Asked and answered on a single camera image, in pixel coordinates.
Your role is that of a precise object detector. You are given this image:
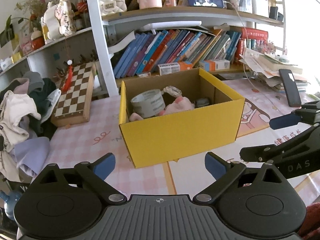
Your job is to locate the clear packing tape roll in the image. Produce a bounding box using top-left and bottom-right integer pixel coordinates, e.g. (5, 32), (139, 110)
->
(131, 89), (165, 119)

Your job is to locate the black smartphone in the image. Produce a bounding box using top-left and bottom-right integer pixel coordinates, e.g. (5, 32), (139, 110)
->
(279, 69), (302, 107)

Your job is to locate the stack of papers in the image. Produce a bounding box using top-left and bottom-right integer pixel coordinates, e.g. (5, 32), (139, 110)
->
(240, 48), (310, 93)

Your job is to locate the yellow cardboard box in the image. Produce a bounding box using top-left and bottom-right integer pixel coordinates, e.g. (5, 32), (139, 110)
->
(119, 68), (245, 168)

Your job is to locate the wooden chessboard box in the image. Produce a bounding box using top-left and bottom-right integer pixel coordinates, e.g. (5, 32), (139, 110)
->
(50, 62), (96, 127)

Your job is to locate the pink plush toy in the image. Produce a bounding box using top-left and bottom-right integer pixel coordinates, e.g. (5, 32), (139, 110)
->
(129, 86), (195, 122)

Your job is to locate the pile of clothes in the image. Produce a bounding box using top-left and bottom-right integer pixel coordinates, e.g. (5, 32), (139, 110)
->
(1, 72), (61, 183)

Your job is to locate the white orange medicine box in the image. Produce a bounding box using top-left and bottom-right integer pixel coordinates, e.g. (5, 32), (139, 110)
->
(199, 60), (230, 72)

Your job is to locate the row of books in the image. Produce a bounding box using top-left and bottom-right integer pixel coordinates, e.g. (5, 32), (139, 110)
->
(113, 26), (268, 79)

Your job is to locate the white shelf unit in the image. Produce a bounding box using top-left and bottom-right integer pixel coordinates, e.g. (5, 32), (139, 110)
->
(1, 7), (285, 88)

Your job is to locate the white cat figurine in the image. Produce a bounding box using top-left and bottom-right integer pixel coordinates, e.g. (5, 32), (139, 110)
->
(43, 0), (76, 40)

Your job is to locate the white quilted handbag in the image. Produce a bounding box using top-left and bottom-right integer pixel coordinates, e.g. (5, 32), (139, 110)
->
(99, 0), (127, 16)

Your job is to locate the white charging cable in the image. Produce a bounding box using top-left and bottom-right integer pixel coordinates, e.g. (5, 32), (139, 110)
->
(223, 0), (261, 93)

